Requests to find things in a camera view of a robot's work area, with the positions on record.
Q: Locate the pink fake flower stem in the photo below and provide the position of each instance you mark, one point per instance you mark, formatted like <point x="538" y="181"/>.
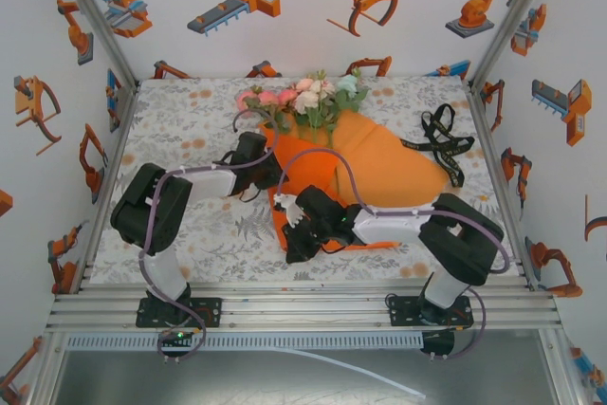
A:
<point x="287" y="97"/>
<point x="268" y="98"/>

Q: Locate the orange wrapping paper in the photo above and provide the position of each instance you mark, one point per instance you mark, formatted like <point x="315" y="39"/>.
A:
<point x="389" y="163"/>

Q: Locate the light blue fake flower stem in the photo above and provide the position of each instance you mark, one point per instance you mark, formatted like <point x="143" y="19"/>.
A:
<point x="350" y="83"/>

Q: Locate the black printed ribbon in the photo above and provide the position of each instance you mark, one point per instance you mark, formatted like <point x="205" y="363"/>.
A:
<point x="457" y="177"/>

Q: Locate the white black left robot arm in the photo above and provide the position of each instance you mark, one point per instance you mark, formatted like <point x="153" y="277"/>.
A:
<point x="166" y="277"/>

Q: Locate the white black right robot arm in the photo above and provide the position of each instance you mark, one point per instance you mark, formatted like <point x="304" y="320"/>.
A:
<point x="393" y="227"/>

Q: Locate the floral patterned tablecloth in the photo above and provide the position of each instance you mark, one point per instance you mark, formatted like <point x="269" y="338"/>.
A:
<point x="189" y="115"/>

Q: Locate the white plastic tube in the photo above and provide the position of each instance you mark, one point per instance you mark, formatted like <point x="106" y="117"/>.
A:
<point x="360" y="371"/>

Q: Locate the black controller box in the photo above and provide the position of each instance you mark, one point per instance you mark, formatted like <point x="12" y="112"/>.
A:
<point x="178" y="336"/>
<point x="438" y="343"/>

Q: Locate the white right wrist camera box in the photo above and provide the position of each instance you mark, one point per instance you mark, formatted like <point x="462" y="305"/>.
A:
<point x="290" y="210"/>

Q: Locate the aluminium frame cross rail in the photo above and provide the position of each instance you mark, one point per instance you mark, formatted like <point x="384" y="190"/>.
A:
<point x="308" y="310"/>

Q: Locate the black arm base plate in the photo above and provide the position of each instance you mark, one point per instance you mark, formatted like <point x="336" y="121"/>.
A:
<point x="403" y="315"/>
<point x="211" y="312"/>

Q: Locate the aluminium frame side rail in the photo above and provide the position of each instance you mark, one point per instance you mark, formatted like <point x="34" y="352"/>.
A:
<point x="493" y="163"/>
<point x="84" y="274"/>

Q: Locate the aluminium frame post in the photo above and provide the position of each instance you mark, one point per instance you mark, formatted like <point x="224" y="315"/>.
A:
<point x="87" y="2"/>
<point x="521" y="2"/>

